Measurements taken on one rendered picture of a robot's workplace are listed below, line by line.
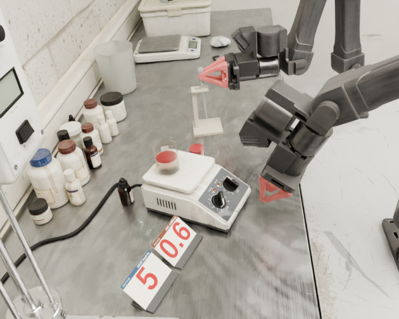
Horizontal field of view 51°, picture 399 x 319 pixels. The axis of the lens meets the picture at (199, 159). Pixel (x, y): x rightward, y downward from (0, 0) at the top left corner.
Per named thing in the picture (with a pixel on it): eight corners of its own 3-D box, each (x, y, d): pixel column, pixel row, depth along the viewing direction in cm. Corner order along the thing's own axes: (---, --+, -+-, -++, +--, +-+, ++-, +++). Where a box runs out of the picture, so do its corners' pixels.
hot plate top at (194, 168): (216, 161, 90) (216, 157, 90) (191, 195, 82) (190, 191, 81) (169, 150, 95) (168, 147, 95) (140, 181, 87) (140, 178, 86)
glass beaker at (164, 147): (151, 171, 89) (145, 140, 84) (171, 161, 91) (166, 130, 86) (167, 184, 85) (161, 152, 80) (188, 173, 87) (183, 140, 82)
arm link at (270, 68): (255, 57, 103) (282, 54, 103) (251, 49, 108) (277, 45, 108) (256, 83, 107) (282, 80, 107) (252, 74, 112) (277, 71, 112)
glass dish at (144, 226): (144, 243, 83) (142, 235, 82) (127, 231, 87) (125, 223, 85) (164, 228, 86) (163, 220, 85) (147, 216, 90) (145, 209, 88)
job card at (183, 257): (202, 237, 83) (201, 221, 81) (181, 269, 77) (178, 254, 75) (177, 228, 86) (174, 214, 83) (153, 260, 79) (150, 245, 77)
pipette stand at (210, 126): (220, 119, 120) (216, 78, 113) (223, 133, 114) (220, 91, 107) (192, 122, 120) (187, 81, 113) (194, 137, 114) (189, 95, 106)
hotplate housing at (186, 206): (251, 195, 92) (251, 166, 88) (228, 235, 83) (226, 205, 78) (166, 174, 101) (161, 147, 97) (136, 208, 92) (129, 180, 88)
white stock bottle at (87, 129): (85, 159, 110) (77, 132, 105) (85, 150, 114) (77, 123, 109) (104, 156, 110) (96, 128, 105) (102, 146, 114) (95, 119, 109)
